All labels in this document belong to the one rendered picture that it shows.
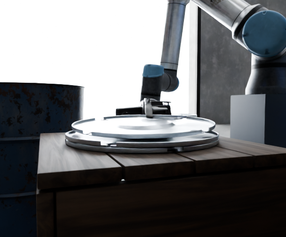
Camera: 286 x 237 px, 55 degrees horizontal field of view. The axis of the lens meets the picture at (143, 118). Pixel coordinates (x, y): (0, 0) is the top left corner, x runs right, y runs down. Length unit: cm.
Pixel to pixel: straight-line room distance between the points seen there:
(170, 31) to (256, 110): 43
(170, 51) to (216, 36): 488
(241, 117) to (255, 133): 8
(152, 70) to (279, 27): 40
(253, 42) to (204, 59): 488
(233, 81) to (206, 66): 74
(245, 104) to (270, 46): 22
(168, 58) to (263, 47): 38
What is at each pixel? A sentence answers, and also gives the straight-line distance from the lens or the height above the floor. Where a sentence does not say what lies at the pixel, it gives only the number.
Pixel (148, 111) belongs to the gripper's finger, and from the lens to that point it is 70.
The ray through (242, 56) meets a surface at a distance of 634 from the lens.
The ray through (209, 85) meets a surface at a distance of 571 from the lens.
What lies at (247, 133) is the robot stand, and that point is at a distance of 96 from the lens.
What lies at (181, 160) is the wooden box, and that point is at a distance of 36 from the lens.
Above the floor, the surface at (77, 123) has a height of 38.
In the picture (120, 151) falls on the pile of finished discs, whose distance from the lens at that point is 40.
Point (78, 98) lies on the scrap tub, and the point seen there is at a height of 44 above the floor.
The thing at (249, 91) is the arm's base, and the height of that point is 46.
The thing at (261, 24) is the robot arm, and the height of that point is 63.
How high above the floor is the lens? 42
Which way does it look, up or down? 3 degrees down
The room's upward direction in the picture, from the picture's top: straight up
